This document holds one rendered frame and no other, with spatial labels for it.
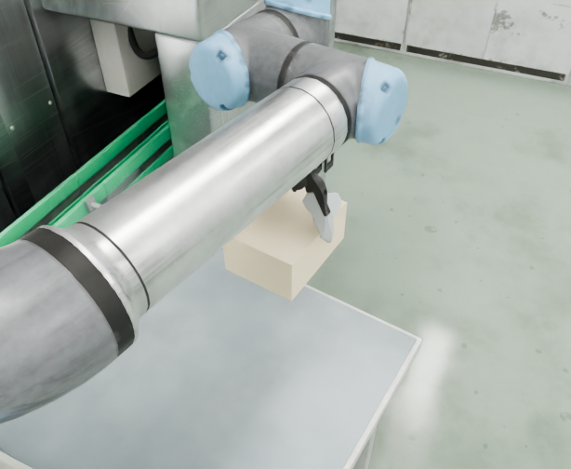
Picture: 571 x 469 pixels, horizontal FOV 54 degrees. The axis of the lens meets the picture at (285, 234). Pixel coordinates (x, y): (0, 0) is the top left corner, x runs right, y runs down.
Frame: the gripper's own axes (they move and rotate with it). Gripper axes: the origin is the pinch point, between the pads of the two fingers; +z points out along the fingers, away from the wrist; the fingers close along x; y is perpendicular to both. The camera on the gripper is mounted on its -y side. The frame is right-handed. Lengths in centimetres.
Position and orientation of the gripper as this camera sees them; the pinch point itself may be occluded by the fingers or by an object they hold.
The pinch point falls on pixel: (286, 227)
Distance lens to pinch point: 84.9
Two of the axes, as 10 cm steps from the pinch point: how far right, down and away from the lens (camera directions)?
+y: 5.4, -5.7, 6.2
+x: -8.4, -3.7, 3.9
